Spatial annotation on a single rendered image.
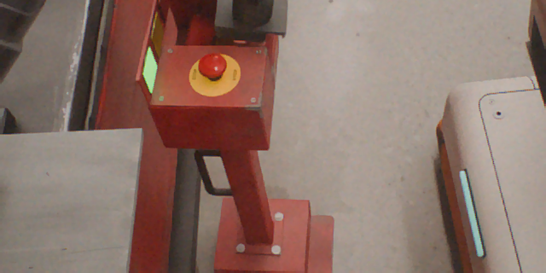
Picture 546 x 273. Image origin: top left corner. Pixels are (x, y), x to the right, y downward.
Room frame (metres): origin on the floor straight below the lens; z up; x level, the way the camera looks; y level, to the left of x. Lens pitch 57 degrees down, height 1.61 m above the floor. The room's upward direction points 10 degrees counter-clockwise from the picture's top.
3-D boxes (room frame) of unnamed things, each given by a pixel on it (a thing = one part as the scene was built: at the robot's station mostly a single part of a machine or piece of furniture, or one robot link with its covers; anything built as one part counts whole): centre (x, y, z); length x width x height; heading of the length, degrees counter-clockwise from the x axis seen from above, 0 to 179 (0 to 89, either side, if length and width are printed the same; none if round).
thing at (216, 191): (0.68, 0.12, 0.40); 0.06 x 0.02 x 0.18; 77
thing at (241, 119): (0.67, 0.07, 0.75); 0.20 x 0.16 x 0.18; 167
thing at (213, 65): (0.62, 0.07, 0.79); 0.04 x 0.04 x 0.04
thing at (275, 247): (0.67, 0.07, 0.13); 0.10 x 0.10 x 0.01; 77
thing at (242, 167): (0.67, 0.07, 0.39); 0.05 x 0.05 x 0.54; 77
